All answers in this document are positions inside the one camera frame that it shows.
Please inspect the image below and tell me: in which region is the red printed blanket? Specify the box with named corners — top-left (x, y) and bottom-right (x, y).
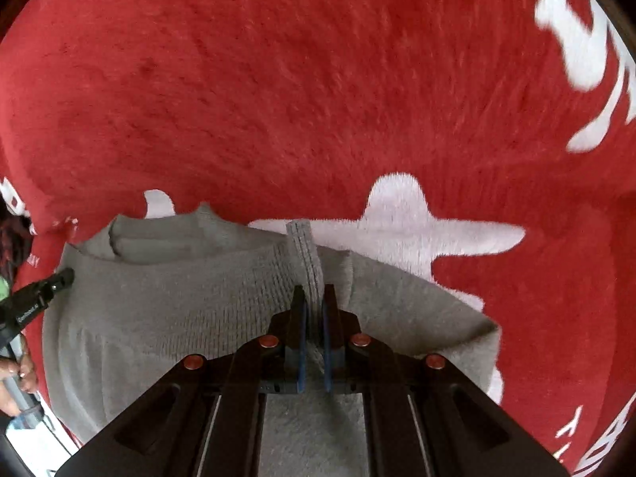
top-left (0, 0), bottom-right (636, 477)

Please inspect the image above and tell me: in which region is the grey knit sweater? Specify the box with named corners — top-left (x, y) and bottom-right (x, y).
top-left (42, 202), bottom-right (502, 477)

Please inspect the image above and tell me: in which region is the person's left hand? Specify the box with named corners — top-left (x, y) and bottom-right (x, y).
top-left (0, 349), bottom-right (40, 417)

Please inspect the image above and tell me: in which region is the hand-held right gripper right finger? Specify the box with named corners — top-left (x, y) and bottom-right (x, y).
top-left (322, 283), bottom-right (572, 477)

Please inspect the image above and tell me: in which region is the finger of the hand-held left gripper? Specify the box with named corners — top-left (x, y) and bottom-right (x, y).
top-left (36, 267), bottom-right (76, 305)

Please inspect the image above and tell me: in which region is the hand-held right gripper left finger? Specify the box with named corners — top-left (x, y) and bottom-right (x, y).
top-left (54, 285), bottom-right (309, 477)

